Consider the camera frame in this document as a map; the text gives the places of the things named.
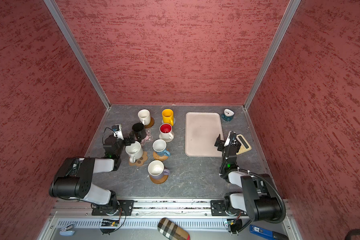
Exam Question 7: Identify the black mug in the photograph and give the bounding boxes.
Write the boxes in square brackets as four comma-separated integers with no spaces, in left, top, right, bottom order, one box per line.
[132,123,147,143]

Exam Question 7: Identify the pink flower coaster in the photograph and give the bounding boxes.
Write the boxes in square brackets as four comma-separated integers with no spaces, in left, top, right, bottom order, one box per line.
[141,129,153,146]

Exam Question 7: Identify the cork paw print coaster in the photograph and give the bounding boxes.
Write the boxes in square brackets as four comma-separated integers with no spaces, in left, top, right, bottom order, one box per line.
[129,151,148,167]

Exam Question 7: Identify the white mug with handle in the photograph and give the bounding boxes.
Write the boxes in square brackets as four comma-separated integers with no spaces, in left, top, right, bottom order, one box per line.
[138,109,151,126]

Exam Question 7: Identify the dark amber round coaster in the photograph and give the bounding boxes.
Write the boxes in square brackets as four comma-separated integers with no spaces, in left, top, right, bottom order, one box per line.
[145,117,155,129]

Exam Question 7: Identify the white blue mug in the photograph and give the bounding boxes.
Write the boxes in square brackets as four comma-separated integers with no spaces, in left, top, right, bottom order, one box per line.
[153,139,171,157]

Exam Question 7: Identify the rattan round coaster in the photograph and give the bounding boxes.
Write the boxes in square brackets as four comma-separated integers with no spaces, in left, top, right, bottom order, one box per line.
[153,150,171,162]

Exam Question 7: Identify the white mug back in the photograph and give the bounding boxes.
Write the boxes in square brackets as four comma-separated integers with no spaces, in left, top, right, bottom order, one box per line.
[148,160,170,180]

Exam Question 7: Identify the red interior mug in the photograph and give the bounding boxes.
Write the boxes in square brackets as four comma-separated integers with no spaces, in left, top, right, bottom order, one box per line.
[160,124,173,133]

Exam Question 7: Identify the yellow mug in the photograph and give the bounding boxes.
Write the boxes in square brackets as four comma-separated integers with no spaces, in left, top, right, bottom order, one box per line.
[162,109,174,124]

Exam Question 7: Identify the brown wooden round coaster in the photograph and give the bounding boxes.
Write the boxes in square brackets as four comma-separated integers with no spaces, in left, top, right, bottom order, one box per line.
[150,175,169,185]

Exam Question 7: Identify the multicolour woven round coaster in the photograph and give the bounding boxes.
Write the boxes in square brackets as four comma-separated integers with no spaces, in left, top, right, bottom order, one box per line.
[159,132,174,143]

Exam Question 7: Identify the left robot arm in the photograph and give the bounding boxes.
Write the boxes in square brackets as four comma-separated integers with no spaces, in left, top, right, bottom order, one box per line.
[49,133,136,216]

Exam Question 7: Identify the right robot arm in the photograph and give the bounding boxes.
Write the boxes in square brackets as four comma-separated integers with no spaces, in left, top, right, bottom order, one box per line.
[214,131,286,224]

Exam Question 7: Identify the beige tray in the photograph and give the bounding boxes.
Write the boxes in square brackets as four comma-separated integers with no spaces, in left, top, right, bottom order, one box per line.
[185,112,223,158]

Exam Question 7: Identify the yellow calculator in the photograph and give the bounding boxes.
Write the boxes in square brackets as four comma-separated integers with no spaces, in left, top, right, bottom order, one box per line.
[236,134,252,155]

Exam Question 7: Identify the teal cat mug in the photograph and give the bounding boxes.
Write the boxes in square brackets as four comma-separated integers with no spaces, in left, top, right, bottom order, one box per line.
[221,109,235,122]

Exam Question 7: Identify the blue tool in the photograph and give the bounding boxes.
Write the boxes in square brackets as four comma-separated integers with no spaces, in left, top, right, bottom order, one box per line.
[249,225,289,240]

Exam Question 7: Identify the plaid case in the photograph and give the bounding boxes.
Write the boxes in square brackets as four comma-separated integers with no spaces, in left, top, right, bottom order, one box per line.
[158,218,190,240]

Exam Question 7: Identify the small stapler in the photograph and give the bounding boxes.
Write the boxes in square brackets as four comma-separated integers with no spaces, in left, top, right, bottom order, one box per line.
[59,223,76,237]

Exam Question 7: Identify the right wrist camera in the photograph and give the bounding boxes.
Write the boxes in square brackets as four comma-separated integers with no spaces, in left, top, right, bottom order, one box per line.
[224,131,237,147]

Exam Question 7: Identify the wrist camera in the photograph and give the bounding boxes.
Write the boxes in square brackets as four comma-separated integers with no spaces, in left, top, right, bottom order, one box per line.
[224,131,237,147]
[111,125,124,140]

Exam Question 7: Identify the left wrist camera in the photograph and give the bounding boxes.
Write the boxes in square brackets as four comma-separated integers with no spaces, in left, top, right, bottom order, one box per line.
[111,125,124,140]

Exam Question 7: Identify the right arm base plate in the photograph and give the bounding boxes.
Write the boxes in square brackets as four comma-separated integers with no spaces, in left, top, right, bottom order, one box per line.
[210,200,228,217]

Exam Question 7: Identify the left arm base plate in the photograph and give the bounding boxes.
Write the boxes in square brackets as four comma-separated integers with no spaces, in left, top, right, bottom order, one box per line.
[92,200,135,217]

